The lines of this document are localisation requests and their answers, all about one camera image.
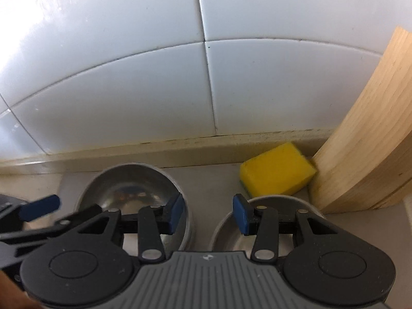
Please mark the wooden knife block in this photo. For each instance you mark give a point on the wooden knife block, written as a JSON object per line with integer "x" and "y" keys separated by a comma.
{"x": 363, "y": 141}

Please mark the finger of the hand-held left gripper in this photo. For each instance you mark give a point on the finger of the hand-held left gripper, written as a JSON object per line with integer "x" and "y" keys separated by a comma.
{"x": 39, "y": 206}
{"x": 58, "y": 223}

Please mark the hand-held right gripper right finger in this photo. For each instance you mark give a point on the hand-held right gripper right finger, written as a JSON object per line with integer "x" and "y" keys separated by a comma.
{"x": 241, "y": 214}

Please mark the stainless steel bowl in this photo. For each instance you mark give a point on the stainless steel bowl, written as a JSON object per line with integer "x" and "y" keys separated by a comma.
{"x": 128, "y": 183}
{"x": 222, "y": 231}

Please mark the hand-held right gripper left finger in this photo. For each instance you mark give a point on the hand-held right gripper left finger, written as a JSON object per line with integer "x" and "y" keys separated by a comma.
{"x": 175, "y": 214}

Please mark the grey counter mat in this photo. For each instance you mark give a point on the grey counter mat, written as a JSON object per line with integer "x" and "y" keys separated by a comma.
{"x": 209, "y": 180}

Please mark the person's left forearm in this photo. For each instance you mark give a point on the person's left forearm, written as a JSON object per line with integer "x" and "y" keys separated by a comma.
{"x": 11, "y": 293}

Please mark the yellow sponge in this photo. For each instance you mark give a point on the yellow sponge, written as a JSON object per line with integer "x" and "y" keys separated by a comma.
{"x": 276, "y": 170}

